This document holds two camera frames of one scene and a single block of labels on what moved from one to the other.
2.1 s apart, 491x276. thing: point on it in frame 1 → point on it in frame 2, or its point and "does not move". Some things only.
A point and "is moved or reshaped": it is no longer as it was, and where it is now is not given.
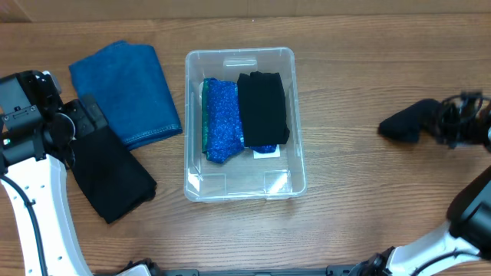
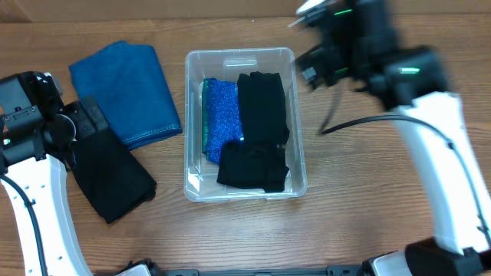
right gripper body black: (456, 127) → (331, 67)
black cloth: (264, 109) does not move
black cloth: (409, 123) is moved or reshaped
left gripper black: (84, 124) does not move
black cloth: (113, 179) does not move
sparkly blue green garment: (222, 136) does not move
